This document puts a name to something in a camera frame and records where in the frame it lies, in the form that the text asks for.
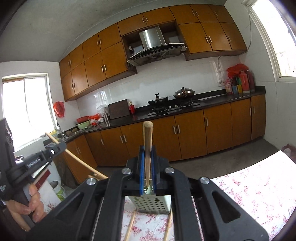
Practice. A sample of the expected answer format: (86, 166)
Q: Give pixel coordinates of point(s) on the small red bottle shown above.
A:
(132, 109)

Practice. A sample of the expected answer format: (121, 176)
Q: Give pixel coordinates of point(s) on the white plastic bucket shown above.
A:
(57, 191)

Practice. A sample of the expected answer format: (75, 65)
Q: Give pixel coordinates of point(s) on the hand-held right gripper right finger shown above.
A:
(154, 171)

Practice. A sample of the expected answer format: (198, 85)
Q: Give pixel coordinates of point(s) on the dark tall bottle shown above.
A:
(252, 80)

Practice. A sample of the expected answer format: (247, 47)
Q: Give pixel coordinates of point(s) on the coloured condiment boxes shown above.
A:
(237, 89)

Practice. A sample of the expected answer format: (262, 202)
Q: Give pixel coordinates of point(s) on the brown base cabinets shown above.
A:
(219, 129)

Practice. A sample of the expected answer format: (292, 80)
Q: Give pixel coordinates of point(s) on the red thermos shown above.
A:
(244, 82)

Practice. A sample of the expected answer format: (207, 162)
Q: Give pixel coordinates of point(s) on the steel range hood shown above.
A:
(152, 40)

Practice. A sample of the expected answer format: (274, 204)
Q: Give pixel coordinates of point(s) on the sliding window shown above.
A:
(25, 111)

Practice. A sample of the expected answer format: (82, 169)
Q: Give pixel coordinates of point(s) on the labelled condiment bottle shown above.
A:
(229, 87)

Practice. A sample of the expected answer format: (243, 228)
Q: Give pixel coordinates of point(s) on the green perforated utensil holder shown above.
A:
(150, 205)

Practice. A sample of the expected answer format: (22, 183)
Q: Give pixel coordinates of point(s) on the person's left hand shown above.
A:
(34, 194)

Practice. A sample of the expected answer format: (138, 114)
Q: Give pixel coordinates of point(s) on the red basin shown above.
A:
(82, 119)

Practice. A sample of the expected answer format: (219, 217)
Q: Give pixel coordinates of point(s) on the red floral tablecloth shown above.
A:
(254, 197)

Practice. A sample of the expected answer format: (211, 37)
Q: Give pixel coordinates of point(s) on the green basin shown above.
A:
(83, 125)

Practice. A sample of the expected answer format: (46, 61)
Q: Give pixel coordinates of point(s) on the hanging red plastic bag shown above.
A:
(59, 109)

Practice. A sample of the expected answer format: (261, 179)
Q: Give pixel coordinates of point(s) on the black kitchen countertop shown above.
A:
(219, 100)

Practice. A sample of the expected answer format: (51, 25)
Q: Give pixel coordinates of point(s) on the red bag on condiments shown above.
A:
(237, 69)

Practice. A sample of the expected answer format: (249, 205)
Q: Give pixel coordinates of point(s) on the brown wall cabinets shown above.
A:
(104, 62)

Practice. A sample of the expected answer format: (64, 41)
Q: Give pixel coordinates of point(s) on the pot with lid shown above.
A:
(184, 93)

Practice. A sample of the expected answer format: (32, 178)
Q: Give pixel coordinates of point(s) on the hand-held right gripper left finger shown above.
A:
(141, 171)

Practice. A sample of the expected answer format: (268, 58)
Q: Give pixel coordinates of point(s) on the gas stove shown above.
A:
(175, 109)

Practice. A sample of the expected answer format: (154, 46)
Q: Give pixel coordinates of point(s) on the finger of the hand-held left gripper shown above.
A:
(56, 148)

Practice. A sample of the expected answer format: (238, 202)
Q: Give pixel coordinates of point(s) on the clear plastic jug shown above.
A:
(289, 151)

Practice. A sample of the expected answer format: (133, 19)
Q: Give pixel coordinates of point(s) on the dark wooden cutting board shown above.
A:
(118, 109)

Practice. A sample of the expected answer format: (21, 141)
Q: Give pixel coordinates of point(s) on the black wok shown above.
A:
(158, 102)

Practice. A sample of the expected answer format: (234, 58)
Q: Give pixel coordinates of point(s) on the barred window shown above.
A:
(275, 34)

